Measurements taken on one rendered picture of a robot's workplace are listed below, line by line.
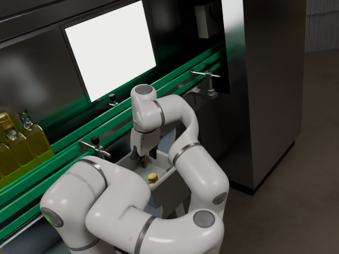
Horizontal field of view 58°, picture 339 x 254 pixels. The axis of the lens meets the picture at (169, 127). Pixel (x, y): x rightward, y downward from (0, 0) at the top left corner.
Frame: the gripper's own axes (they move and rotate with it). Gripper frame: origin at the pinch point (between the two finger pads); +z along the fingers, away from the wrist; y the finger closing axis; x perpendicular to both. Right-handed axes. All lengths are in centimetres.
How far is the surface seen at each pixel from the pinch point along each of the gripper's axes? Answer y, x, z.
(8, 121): 27.7, -30.9, -17.1
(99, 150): 10.8, -11.8, -3.9
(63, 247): 35.3, -4.4, 16.2
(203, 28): -86, -39, -6
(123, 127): -8.6, -21.9, 4.6
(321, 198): -96, 52, 79
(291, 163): -119, 24, 86
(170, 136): -28.7, -13.6, 18.6
